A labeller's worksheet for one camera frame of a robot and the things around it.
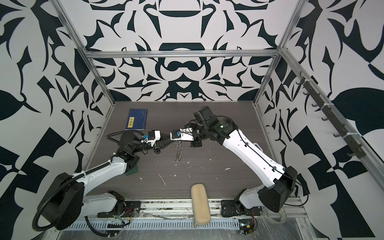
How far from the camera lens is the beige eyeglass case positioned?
2.30 ft

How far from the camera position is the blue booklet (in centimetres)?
107

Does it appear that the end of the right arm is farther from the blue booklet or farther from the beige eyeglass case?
the blue booklet

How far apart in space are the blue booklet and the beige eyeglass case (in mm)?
540

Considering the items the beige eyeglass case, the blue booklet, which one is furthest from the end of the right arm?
the blue booklet
